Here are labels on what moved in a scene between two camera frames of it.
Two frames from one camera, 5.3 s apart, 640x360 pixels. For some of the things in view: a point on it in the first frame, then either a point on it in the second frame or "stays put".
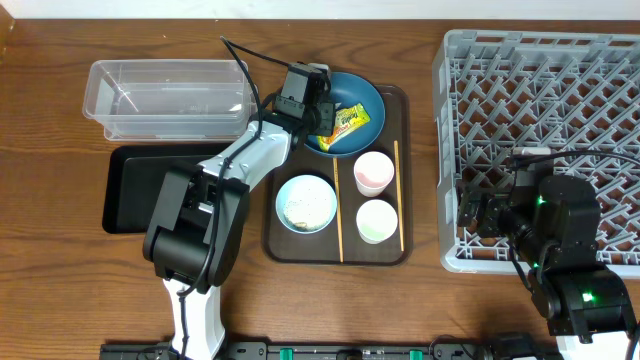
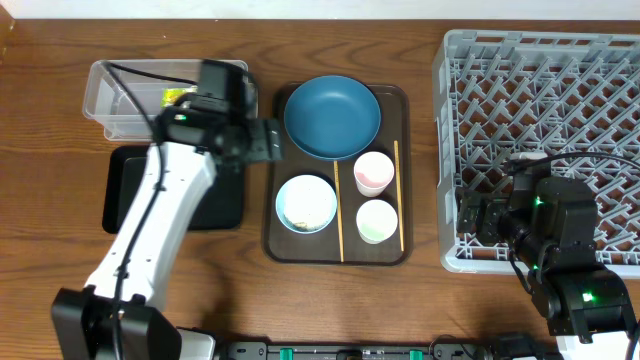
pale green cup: x=376 y=221 stays put
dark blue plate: x=359 y=115 stays put
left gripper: x=327 y=128 -> x=271 y=143
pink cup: x=373 y=171 stays put
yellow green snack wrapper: x=346 y=118 -> x=170 y=95
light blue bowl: x=306 y=204 stays put
